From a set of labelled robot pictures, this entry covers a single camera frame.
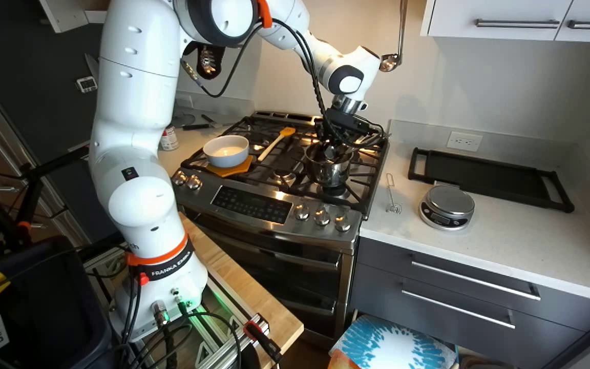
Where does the wooden robot stand top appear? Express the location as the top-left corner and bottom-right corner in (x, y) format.
(181, 215), (307, 356)

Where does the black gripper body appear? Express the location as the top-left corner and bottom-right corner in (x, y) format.
(322, 92), (373, 134)

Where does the black tripod with orange clamps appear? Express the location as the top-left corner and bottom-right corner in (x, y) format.
(0, 140), (107, 251)

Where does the black griddle tray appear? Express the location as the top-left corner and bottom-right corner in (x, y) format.
(406, 145), (578, 215)

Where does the dark grey drawer front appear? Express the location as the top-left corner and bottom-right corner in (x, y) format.
(352, 233), (590, 330)
(346, 262), (584, 369)

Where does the black oven mitt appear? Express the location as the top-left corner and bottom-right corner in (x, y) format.
(178, 37), (232, 82)

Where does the small hanging metal utensil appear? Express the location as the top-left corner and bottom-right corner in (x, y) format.
(197, 44), (219, 78)

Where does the small pale container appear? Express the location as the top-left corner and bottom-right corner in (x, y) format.
(159, 125), (181, 153)

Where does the white wall switch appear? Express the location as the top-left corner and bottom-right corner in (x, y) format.
(75, 74), (101, 97)

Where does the white wall cabinet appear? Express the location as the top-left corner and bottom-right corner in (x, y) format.
(36, 0), (117, 34)

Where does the white ceramic bowl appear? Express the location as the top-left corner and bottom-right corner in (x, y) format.
(200, 132), (253, 169)

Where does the black base cable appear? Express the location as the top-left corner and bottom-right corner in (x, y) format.
(113, 269), (143, 345)
(150, 298), (189, 369)

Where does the black storage bin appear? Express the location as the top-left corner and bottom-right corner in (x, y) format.
(0, 233), (117, 369)

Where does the wooden spatula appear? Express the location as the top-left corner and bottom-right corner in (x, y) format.
(257, 125), (299, 163)

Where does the blue and white box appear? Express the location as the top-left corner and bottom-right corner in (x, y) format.
(333, 313), (460, 369)

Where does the stainless steel gas range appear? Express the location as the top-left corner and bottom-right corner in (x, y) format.
(170, 109), (392, 345)

